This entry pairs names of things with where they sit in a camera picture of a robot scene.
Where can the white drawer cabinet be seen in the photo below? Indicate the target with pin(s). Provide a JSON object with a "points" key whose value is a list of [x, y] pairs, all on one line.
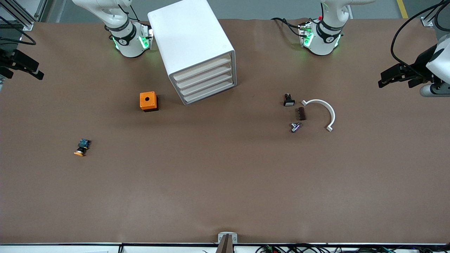
{"points": [[186, 35]]}

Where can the brown terminal block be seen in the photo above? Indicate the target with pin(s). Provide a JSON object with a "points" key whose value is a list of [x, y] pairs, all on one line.
{"points": [[302, 114]]}

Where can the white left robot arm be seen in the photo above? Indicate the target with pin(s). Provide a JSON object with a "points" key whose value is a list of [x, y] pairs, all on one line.
{"points": [[321, 45]]}

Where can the white curved plastic bracket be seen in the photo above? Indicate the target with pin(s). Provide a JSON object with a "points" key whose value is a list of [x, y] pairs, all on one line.
{"points": [[332, 114]]}

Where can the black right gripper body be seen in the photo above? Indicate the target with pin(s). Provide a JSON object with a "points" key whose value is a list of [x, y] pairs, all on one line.
{"points": [[7, 57]]}

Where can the black switch with white face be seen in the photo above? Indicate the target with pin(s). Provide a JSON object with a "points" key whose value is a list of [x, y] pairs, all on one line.
{"points": [[289, 102]]}

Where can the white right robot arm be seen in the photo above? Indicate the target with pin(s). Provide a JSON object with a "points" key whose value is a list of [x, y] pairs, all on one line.
{"points": [[128, 47]]}

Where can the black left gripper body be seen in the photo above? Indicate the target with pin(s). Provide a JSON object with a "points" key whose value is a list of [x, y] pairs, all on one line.
{"points": [[419, 63]]}

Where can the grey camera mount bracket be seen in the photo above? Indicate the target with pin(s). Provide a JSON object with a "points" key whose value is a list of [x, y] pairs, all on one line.
{"points": [[227, 242]]}

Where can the white plastic drawer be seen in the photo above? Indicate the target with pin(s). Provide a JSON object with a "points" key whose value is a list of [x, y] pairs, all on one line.
{"points": [[202, 68], [202, 93], [202, 84], [202, 76]]}

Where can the brown table cover sheet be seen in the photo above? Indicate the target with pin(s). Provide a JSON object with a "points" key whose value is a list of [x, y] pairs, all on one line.
{"points": [[225, 175]]}

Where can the orange mushroom push button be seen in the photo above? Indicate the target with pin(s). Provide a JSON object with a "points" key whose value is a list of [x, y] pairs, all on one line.
{"points": [[83, 143]]}

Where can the orange button enclosure box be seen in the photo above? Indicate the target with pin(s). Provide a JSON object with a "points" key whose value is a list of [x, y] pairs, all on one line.
{"points": [[144, 102]]}

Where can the white table edge rail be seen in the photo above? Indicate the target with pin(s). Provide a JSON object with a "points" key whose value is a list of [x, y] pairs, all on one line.
{"points": [[70, 248]]}

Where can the aluminium frame profile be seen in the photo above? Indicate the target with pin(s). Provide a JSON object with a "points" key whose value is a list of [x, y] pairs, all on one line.
{"points": [[427, 21], [26, 24]]}

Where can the silver selector switch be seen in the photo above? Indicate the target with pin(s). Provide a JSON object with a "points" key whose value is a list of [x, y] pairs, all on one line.
{"points": [[295, 127]]}

